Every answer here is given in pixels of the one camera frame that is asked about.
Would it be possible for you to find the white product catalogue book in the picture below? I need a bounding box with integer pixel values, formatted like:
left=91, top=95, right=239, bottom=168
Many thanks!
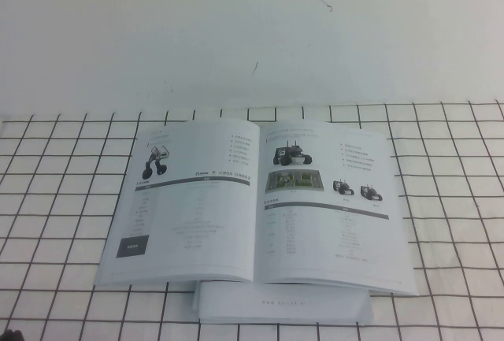
left=93, top=117, right=421, bottom=298

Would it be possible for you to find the closed white booklet with web address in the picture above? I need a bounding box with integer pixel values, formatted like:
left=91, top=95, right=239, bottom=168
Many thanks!
left=191, top=280, right=374, bottom=324

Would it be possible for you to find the white tablecloth with black grid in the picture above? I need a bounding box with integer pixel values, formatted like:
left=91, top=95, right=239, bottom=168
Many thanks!
left=0, top=98, right=504, bottom=341

